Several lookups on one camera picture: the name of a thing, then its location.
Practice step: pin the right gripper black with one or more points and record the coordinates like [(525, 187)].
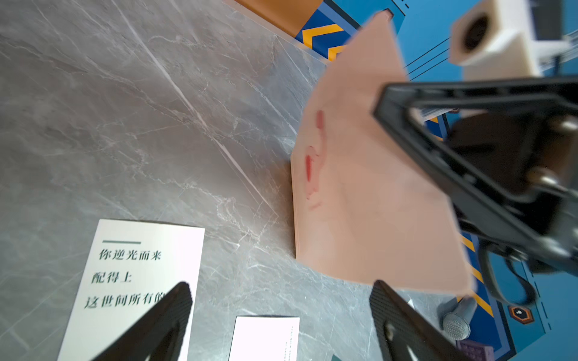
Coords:
[(504, 152)]

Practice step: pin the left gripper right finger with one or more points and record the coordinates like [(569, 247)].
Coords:
[(403, 334)]

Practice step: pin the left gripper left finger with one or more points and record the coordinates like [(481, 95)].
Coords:
[(159, 334)]

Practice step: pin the white card large chinese text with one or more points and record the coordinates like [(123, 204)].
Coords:
[(265, 338)]

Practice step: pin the white card near left arm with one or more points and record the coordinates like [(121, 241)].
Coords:
[(131, 266)]

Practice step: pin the grey microphone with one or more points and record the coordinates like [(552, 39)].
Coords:
[(456, 316)]

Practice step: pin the purple box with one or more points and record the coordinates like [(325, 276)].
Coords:
[(476, 351)]

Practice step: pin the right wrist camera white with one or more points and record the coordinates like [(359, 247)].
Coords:
[(498, 40)]

